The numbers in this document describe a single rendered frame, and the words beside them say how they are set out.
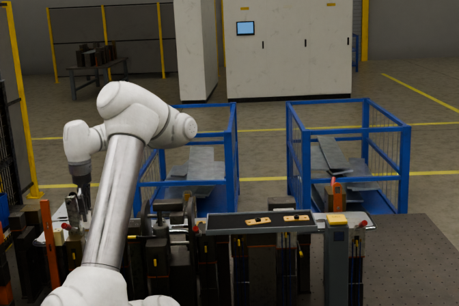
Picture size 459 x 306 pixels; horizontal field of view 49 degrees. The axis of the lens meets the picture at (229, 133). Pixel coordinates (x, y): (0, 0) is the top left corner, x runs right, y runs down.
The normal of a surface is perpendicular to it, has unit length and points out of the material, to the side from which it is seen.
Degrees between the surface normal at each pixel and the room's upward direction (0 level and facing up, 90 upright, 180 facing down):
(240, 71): 90
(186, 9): 90
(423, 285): 0
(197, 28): 90
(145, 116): 73
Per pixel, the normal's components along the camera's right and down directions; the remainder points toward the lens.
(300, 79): -0.01, 0.25
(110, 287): 0.68, -0.33
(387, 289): -0.04, -0.97
